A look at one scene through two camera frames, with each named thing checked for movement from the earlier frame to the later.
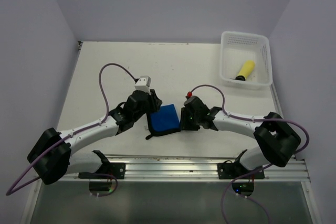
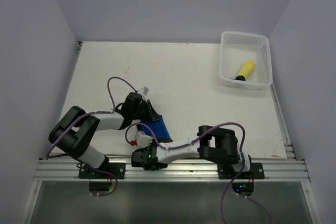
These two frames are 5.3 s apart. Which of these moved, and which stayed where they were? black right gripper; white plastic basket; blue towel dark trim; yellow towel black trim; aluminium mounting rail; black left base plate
Moved: black right gripper; blue towel dark trim
Stayed: white plastic basket; aluminium mounting rail; black left base plate; yellow towel black trim
